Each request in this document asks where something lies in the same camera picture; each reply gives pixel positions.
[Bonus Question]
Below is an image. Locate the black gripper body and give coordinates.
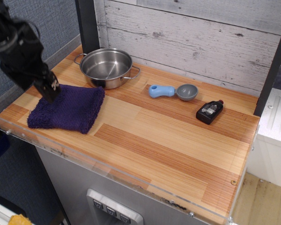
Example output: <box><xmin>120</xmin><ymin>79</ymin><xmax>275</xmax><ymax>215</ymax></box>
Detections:
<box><xmin>0</xmin><ymin>39</ymin><xmax>55</xmax><ymax>90</ymax></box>

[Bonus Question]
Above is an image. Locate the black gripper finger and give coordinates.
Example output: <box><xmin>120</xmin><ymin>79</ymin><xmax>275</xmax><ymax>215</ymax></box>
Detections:
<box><xmin>34</xmin><ymin>72</ymin><xmax>61</xmax><ymax>103</ymax></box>

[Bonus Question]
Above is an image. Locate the purple cloth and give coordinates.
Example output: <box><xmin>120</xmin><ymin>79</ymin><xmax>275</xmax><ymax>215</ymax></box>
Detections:
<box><xmin>27</xmin><ymin>85</ymin><xmax>105</xmax><ymax>134</ymax></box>

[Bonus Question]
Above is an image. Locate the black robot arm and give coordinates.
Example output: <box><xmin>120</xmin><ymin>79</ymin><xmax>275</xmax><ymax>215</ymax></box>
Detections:
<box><xmin>0</xmin><ymin>0</ymin><xmax>61</xmax><ymax>103</ymax></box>

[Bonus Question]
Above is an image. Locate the stainless steel pot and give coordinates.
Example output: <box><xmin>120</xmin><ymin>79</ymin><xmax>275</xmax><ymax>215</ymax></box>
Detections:
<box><xmin>74</xmin><ymin>48</ymin><xmax>141</xmax><ymax>90</ymax></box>

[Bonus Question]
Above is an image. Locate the grey metal cabinet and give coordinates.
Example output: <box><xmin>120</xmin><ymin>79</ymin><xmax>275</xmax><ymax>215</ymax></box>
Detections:
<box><xmin>35</xmin><ymin>146</ymin><xmax>232</xmax><ymax>225</ymax></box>

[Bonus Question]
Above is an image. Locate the silver dispenser button panel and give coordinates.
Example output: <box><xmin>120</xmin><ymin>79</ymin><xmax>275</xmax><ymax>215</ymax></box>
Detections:
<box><xmin>86</xmin><ymin>188</ymin><xmax>144</xmax><ymax>225</ymax></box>

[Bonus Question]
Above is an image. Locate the yellow black object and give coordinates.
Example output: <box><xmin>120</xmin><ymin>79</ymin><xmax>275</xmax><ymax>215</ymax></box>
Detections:
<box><xmin>8</xmin><ymin>214</ymin><xmax>32</xmax><ymax>225</ymax></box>

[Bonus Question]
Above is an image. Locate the blue grey measuring scoop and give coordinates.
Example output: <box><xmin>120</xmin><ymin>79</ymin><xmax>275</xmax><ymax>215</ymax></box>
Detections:
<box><xmin>148</xmin><ymin>84</ymin><xmax>199</xmax><ymax>101</ymax></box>

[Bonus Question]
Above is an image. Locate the small black bottle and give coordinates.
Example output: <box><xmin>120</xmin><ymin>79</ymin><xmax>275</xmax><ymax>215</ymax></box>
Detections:
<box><xmin>196</xmin><ymin>100</ymin><xmax>224</xmax><ymax>125</ymax></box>

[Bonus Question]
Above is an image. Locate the white ribbed box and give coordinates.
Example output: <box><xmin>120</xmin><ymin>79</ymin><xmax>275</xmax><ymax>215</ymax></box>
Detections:
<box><xmin>247</xmin><ymin>88</ymin><xmax>281</xmax><ymax>187</ymax></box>

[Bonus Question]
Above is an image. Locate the clear acrylic guard rail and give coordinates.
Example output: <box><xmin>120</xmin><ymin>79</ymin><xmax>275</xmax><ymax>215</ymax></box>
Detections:
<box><xmin>0</xmin><ymin>34</ymin><xmax>260</xmax><ymax>225</ymax></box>

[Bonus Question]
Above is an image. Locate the dark grey left post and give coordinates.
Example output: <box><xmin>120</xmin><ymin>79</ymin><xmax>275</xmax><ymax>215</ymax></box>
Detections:
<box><xmin>75</xmin><ymin>0</ymin><xmax>100</xmax><ymax>53</ymax></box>

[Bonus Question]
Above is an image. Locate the dark grey post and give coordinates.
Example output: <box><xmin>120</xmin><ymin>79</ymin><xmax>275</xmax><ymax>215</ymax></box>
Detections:
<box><xmin>75</xmin><ymin>0</ymin><xmax>100</xmax><ymax>53</ymax></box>
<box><xmin>254</xmin><ymin>38</ymin><xmax>281</xmax><ymax>117</ymax></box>

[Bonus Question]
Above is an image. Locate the dark grey right post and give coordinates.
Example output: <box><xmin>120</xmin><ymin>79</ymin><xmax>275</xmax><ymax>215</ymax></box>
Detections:
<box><xmin>254</xmin><ymin>38</ymin><xmax>281</xmax><ymax>117</ymax></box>

